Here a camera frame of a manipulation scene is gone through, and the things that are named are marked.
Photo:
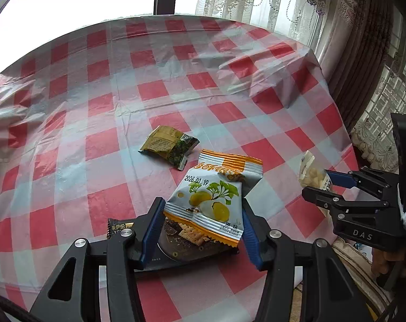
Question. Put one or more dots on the olive green snack packet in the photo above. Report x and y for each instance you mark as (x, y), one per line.
(162, 142)

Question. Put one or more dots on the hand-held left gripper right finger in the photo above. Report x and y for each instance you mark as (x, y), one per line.
(251, 239)

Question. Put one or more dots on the heavy pink embroidered curtain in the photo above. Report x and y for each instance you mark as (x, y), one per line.
(354, 40)

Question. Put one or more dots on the person's right hand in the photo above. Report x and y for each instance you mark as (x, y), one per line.
(381, 262)

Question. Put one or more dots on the red white checkered tablecloth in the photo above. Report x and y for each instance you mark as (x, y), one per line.
(122, 90)

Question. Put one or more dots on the black snack packet gold edge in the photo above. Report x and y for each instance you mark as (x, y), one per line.
(189, 246)

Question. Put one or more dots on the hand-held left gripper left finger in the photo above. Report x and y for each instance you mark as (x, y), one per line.
(152, 229)

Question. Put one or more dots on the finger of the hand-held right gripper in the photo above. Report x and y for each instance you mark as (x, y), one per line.
(320, 198)
(340, 179)

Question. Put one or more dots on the clear nut packet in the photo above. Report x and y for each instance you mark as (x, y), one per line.
(313, 176)

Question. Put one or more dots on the orange silver snack packet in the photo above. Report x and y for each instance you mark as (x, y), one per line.
(206, 201)

